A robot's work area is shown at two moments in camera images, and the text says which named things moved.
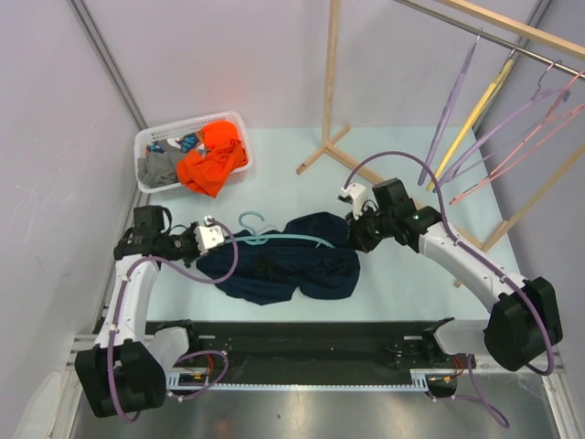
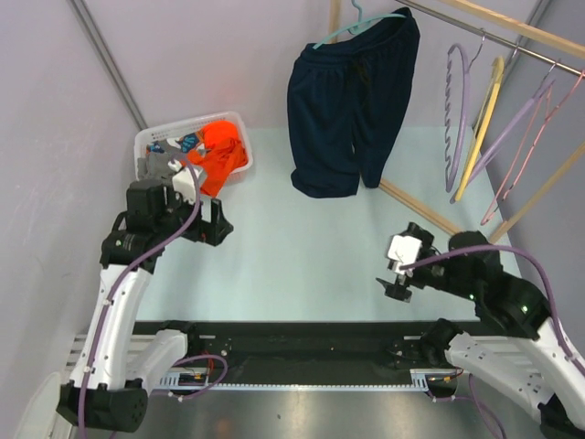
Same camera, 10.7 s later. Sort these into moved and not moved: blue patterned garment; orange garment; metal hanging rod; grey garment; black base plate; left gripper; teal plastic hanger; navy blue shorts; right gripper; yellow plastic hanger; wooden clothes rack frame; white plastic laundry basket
Moved: left gripper; teal plastic hanger; right gripper; yellow plastic hanger; navy blue shorts
Not moved: white plastic laundry basket; metal hanging rod; black base plate; orange garment; wooden clothes rack frame; blue patterned garment; grey garment
